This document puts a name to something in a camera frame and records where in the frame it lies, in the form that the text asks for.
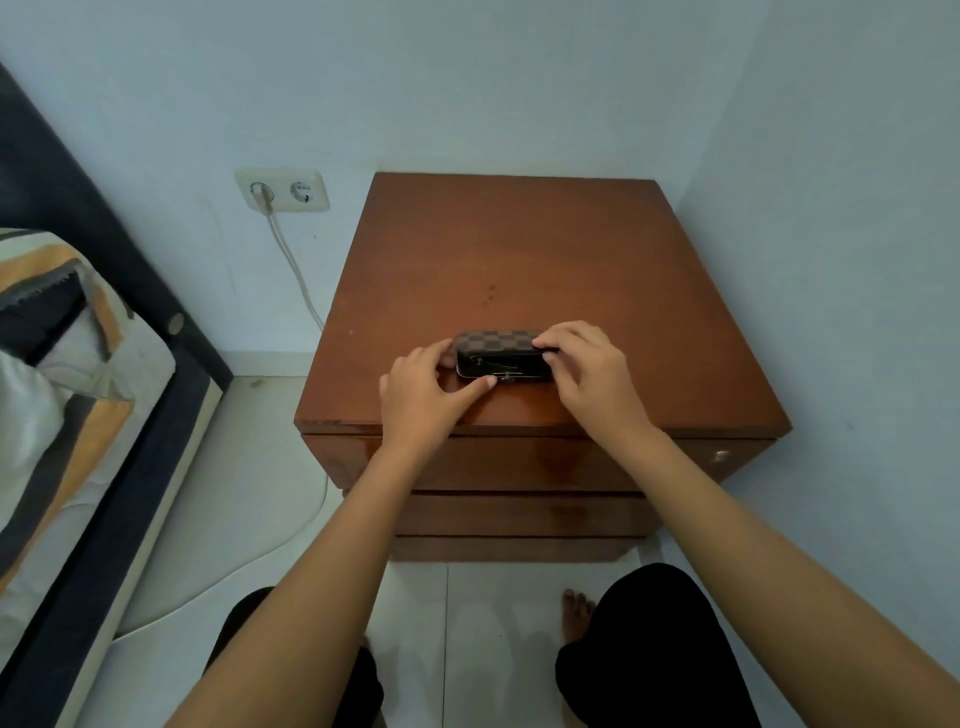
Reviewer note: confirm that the person's left hand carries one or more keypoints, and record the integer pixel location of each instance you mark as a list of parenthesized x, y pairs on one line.
[(420, 397)]

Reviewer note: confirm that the person's right hand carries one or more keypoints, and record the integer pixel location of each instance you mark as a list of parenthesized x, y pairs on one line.
[(596, 382)]

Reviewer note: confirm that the checkered manicure kit case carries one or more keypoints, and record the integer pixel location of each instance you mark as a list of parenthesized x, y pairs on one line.
[(502, 341)]

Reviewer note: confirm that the brown wooden nightstand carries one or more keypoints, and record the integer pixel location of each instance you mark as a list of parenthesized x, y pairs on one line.
[(525, 240), (510, 465)]

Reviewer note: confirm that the person's right forearm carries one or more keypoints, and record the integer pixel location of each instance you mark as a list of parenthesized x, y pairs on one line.
[(765, 570)]

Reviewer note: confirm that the person's left forearm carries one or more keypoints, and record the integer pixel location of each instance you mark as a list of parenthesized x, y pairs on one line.
[(315, 600)]

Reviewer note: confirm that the person's right leg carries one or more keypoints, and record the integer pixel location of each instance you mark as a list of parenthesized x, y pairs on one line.
[(660, 652)]

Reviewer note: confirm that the person's leg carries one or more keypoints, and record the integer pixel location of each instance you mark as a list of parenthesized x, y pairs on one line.
[(660, 652), (367, 697)]

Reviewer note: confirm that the person's left leg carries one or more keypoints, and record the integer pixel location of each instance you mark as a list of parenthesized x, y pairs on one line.
[(367, 697)]

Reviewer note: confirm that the round beige bolt cap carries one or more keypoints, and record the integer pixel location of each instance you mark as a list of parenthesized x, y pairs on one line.
[(175, 323)]

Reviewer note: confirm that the striped bedding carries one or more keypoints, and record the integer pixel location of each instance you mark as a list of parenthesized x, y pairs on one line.
[(45, 262)]

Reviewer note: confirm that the white double wall socket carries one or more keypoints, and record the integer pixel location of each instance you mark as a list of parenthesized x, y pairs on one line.
[(304, 191)]

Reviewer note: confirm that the dark blue bed frame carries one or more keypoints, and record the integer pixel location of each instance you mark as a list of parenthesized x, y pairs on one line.
[(52, 195)]

